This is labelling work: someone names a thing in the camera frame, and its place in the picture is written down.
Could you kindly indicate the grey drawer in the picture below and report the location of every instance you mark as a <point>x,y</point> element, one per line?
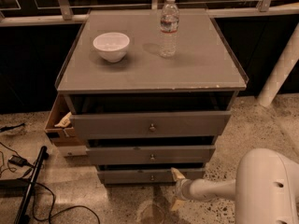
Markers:
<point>149,155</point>
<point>147,125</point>
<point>121,177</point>

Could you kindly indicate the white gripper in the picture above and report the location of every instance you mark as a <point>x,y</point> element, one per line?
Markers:
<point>181,188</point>

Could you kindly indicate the grey drawer cabinet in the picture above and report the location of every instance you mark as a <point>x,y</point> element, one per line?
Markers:
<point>203,75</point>

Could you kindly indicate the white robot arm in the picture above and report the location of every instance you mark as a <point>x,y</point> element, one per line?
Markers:
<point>265,190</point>

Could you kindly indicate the black power adapter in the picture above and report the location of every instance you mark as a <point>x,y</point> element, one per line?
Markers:
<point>16,160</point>

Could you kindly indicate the metal railing frame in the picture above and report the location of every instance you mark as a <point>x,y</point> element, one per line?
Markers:
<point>31,12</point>

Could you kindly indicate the white ceramic bowl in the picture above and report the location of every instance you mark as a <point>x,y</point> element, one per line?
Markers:
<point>112,47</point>

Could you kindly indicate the grey bottom drawer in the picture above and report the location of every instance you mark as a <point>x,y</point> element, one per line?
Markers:
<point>121,177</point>

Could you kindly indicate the clear plastic water bottle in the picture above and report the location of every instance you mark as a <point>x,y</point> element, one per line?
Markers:
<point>169,21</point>

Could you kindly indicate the grey top drawer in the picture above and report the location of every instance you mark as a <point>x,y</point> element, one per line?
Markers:
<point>147,125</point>

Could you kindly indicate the open cardboard box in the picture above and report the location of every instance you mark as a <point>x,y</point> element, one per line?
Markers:
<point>60,131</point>

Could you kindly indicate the grey middle drawer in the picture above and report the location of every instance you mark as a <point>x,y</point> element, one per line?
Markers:
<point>149,155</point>

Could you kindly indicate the white diagonal pole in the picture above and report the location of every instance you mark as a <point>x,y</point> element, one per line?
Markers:
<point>286,62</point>

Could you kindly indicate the black pole stand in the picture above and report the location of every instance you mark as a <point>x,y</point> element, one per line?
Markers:
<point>21,217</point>

